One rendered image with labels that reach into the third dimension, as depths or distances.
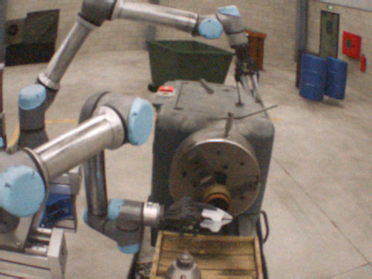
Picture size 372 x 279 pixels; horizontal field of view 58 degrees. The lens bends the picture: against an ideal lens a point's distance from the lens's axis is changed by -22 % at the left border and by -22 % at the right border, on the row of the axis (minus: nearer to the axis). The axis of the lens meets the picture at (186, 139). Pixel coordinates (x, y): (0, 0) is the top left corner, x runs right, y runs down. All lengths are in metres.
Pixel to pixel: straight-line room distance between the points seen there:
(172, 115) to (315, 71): 6.24
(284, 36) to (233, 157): 11.42
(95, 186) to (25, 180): 0.49
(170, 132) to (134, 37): 9.82
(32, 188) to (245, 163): 0.83
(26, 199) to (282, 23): 12.12
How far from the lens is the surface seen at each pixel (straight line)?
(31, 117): 1.34
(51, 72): 1.44
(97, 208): 1.27
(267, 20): 12.39
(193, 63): 5.86
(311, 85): 7.68
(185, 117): 1.53
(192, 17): 1.25
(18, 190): 0.78
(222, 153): 1.38
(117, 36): 11.23
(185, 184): 1.43
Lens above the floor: 1.71
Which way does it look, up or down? 21 degrees down
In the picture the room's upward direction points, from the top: 5 degrees clockwise
